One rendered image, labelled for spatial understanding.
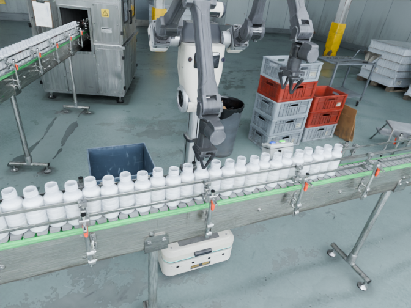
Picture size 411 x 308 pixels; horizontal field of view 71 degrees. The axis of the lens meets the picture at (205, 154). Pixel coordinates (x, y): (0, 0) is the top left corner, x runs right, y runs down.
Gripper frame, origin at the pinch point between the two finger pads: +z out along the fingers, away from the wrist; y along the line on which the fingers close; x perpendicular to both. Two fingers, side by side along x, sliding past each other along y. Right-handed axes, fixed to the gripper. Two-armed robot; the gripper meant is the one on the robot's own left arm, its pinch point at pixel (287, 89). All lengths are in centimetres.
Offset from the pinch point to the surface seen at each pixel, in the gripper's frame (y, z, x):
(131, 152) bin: 43, 50, 63
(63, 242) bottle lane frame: -22, 44, 97
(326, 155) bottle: -17.1, 27.1, -18.8
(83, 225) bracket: -28, 32, 90
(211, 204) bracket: -28, 34, 45
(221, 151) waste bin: 156, 130, -58
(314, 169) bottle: -18.4, 33.4, -12.6
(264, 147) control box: 2.2, 31.0, 3.2
